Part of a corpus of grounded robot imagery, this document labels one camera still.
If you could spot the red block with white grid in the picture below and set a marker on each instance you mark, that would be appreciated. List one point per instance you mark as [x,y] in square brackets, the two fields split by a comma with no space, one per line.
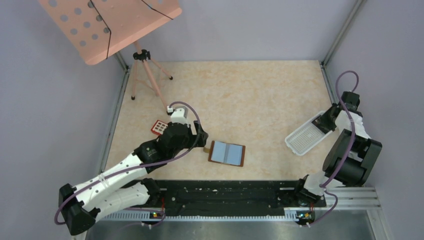
[159,127]

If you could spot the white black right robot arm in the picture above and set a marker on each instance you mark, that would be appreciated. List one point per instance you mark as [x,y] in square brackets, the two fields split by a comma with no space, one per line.
[352,157]

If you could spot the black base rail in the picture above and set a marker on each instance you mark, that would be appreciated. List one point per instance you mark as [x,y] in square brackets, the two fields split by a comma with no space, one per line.
[228,198]

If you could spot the white plastic basket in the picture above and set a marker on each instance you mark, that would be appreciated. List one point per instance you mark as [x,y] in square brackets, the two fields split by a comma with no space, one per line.
[306,137]

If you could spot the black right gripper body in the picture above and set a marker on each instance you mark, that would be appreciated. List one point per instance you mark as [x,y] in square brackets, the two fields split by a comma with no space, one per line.
[327,118]

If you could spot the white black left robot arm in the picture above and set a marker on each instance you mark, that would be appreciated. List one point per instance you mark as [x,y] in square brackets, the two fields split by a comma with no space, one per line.
[84,204]

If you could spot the pink music stand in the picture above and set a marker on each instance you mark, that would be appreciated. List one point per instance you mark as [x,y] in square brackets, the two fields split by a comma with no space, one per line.
[99,29]

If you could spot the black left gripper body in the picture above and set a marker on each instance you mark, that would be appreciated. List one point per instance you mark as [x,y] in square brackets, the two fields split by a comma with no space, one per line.
[202,138]

